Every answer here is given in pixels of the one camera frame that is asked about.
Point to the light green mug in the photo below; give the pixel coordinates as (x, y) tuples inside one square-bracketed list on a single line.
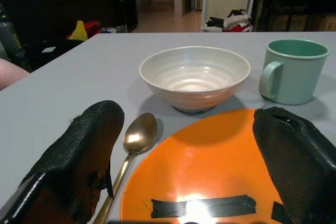
[(299, 77)]

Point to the small cardboard box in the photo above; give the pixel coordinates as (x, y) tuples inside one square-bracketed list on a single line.
[(278, 23)]

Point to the red garment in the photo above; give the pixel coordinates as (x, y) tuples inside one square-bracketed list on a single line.
[(242, 28)]

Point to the yellow plastic bag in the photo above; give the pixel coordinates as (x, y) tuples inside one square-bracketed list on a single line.
[(78, 32)]

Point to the black garment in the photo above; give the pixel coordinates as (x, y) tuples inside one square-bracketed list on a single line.
[(215, 22)]

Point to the black tape strip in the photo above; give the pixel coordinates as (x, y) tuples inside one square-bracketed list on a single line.
[(223, 204), (278, 212)]

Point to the white garment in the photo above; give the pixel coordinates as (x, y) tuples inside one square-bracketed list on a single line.
[(235, 20)]

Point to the grey drink bottle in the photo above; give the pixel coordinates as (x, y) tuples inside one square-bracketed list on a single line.
[(8, 37)]

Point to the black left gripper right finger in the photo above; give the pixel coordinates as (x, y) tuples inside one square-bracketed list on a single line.
[(302, 161)]

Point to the gold metal spoon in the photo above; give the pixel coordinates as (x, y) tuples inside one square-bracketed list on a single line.
[(139, 134)]

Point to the large cardboard box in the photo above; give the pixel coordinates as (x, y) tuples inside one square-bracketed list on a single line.
[(305, 22)]

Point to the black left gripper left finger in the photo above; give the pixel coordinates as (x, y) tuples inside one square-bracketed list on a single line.
[(68, 155)]

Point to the black bag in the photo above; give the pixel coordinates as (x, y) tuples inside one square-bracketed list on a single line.
[(60, 48)]

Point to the red bag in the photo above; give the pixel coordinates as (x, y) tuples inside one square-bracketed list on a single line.
[(92, 26)]

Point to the white ribbed ceramic bowl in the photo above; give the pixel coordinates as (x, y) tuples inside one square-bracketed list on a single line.
[(194, 72)]

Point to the black cabinet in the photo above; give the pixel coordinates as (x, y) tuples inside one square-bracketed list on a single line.
[(52, 6)]

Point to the orange flat plate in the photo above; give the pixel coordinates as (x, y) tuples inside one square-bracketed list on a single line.
[(199, 161)]

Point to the person's bare knee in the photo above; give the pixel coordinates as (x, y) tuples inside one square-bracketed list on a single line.
[(10, 73)]

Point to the white metal rack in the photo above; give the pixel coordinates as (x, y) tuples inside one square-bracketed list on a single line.
[(205, 9)]

